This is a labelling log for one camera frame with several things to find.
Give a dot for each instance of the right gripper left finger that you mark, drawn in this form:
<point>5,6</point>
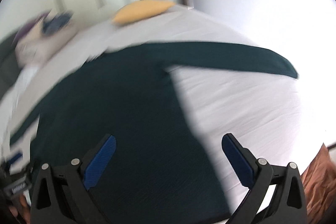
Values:
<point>61,193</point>

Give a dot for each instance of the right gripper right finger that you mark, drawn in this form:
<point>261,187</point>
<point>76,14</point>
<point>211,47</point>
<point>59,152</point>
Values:
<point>275,193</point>

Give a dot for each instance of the dark green sweater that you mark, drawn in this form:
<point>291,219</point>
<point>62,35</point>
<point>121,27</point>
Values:
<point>159,172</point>

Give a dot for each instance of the blue grey clothes pile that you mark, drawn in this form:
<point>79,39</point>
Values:
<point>51,26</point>

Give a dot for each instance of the left hand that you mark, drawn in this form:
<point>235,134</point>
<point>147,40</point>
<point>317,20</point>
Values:
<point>22,208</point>

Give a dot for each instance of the brown wooden furniture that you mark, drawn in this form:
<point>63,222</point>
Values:
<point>319,187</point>

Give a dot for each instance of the white bed sheet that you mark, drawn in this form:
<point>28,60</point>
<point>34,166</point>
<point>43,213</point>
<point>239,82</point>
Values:
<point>271,115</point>

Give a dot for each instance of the dark grey headboard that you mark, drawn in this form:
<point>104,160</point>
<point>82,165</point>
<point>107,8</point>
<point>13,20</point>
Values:
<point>9,68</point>

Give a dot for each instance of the beige folded duvet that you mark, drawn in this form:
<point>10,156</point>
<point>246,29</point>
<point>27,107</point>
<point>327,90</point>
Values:
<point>39,51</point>

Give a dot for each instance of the purple pillow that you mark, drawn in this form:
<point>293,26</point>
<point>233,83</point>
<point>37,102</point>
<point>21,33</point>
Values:
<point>23,31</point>

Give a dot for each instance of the yellow pillow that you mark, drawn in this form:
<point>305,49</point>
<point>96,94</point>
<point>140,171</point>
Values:
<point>140,10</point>

